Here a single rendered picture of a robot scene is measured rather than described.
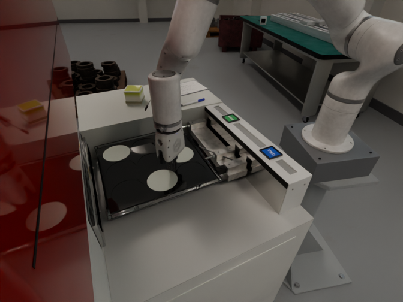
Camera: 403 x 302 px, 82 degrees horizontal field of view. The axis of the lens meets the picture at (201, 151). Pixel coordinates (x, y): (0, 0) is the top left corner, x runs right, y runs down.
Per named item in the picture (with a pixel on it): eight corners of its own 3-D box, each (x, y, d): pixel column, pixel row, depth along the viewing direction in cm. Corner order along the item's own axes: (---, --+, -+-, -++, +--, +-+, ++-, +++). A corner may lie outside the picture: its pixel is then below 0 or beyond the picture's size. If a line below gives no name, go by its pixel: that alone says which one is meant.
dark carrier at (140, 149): (110, 214, 66) (110, 213, 66) (97, 148, 91) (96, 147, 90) (216, 178, 78) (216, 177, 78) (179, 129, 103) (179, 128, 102)
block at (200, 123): (191, 130, 105) (191, 124, 103) (188, 126, 107) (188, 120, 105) (206, 126, 108) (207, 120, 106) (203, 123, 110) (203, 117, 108)
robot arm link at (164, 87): (153, 110, 72) (152, 126, 64) (147, 67, 64) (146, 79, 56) (180, 108, 73) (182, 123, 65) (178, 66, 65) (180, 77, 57)
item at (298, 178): (279, 214, 75) (289, 184, 67) (204, 132, 115) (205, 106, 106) (301, 205, 79) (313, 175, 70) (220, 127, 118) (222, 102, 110)
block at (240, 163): (227, 174, 82) (228, 168, 80) (222, 168, 84) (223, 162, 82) (246, 168, 84) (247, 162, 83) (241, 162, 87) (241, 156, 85)
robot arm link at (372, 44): (347, 87, 86) (379, 13, 71) (390, 111, 72) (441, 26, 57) (319, 90, 84) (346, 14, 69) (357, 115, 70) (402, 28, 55)
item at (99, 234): (100, 248, 63) (90, 227, 57) (87, 156, 94) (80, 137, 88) (107, 246, 63) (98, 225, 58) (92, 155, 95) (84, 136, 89)
